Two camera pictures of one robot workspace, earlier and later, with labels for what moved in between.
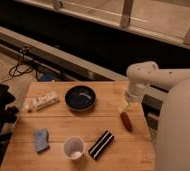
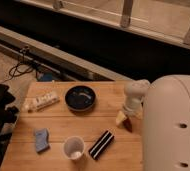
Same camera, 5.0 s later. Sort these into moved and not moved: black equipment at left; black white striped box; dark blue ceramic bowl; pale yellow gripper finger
Moved: pale yellow gripper finger
Not moved: black equipment at left; black white striped box; dark blue ceramic bowl
